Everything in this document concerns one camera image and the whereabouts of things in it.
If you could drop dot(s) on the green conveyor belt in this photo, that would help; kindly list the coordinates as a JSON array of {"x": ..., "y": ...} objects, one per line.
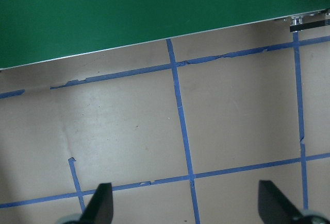
[{"x": 129, "y": 7}]

